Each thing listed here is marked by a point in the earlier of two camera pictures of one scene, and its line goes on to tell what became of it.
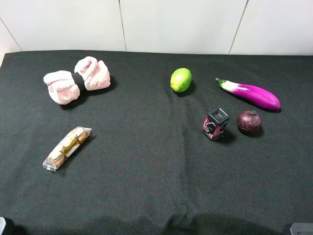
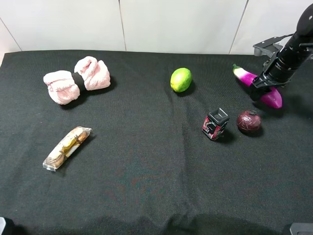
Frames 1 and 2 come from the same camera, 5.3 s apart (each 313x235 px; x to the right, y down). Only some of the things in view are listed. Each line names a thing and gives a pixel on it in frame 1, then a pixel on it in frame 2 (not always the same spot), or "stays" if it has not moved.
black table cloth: x=147 y=168 stays
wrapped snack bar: x=65 y=147 stays
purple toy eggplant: x=253 y=94 → x=271 y=98
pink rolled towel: x=64 y=86 stays
